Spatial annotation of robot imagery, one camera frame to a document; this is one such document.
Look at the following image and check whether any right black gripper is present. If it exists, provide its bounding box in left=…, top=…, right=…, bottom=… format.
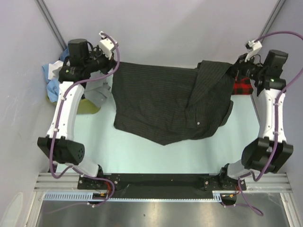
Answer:
left=224, top=53, right=267, bottom=82

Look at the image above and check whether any dark pinstriped long sleeve shirt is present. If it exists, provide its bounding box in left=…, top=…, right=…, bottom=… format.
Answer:
left=112, top=61, right=234, bottom=145

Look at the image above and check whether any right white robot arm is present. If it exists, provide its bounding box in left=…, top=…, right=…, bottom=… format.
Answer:
left=218, top=50, right=294, bottom=190

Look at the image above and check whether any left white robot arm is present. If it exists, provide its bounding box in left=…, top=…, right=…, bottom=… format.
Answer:
left=37, top=34, right=120, bottom=189

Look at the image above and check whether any red black plaid folded shirt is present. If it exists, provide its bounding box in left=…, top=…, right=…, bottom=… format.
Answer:
left=232, top=78, right=253, bottom=95

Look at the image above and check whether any grey shirt in basket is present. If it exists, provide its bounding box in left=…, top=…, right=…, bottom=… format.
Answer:
left=84, top=79, right=111, bottom=108

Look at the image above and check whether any blue checked shirt in basket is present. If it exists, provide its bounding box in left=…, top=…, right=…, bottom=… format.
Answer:
left=59, top=48, right=70, bottom=61

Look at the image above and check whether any white shirt in basket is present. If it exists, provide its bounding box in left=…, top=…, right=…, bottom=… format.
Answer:
left=48, top=60, right=63, bottom=80

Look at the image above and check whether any green laundry basket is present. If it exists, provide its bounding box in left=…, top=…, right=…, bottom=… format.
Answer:
left=46, top=95, right=100, bottom=114

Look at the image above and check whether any light blue shirt in basket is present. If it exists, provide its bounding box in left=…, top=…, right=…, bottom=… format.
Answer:
left=42, top=64, right=59, bottom=102

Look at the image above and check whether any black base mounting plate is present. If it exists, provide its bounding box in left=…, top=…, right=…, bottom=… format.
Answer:
left=77, top=173, right=246, bottom=201

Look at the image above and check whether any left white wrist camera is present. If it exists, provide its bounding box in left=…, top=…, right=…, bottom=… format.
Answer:
left=99, top=31, right=119, bottom=59

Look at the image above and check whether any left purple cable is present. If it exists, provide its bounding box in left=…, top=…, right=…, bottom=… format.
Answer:
left=46, top=33, right=121, bottom=215

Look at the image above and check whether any purple cable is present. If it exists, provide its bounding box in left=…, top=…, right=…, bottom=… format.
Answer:
left=46, top=33, right=121, bottom=215
left=236, top=31, right=303, bottom=216

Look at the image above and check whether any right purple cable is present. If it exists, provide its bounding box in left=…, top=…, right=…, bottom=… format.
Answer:
left=236, top=31, right=303, bottom=216

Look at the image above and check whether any right aluminium corner post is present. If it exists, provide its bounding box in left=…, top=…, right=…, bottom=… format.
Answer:
left=259, top=0, right=286, bottom=36

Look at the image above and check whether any aluminium corner post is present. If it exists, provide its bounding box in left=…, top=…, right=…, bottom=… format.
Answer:
left=259, top=0, right=286, bottom=36
left=35, top=0, right=67, bottom=51

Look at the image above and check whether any left aluminium corner post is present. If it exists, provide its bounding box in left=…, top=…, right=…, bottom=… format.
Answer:
left=35, top=0, right=67, bottom=51

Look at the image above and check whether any aluminium frame rail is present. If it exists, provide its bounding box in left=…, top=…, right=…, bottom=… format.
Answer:
left=34, top=173, right=292, bottom=193

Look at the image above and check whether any white slotted cable duct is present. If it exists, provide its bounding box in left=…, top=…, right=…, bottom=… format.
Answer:
left=44, top=192, right=222, bottom=202

